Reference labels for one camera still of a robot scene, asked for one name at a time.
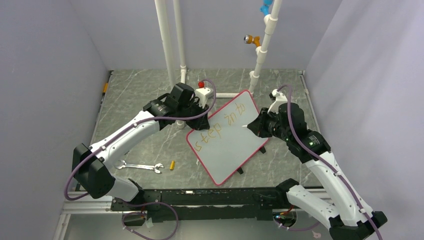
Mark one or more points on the silver open-end wrench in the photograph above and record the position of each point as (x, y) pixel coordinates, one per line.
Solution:
(121, 164)

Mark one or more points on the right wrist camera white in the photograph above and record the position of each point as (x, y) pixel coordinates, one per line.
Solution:
(278, 99)

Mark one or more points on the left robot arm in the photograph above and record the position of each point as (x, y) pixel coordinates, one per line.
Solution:
(91, 165)

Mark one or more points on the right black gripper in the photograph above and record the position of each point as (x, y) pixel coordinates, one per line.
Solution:
(258, 126)

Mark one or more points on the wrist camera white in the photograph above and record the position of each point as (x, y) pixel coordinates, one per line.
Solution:
(278, 99)
(203, 93)

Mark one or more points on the pink framed whiteboard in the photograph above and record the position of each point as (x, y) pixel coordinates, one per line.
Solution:
(226, 146)

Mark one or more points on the yellow marker cap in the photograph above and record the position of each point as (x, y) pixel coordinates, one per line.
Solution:
(172, 165)

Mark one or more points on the orange clamp mounted camera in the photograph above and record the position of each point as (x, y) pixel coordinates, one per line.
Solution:
(255, 40)

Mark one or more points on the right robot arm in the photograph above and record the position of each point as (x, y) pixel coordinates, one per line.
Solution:
(348, 217)

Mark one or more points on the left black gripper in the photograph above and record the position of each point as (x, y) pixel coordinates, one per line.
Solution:
(201, 123)

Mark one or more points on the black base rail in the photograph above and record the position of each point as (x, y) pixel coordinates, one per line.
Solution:
(260, 203)

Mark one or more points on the blue clamp on pipe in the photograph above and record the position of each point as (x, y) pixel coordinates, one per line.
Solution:
(265, 7)

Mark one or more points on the white pvc pipe frame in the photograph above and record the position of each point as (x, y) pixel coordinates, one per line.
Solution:
(270, 22)

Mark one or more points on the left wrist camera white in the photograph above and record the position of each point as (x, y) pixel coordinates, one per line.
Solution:
(203, 93)

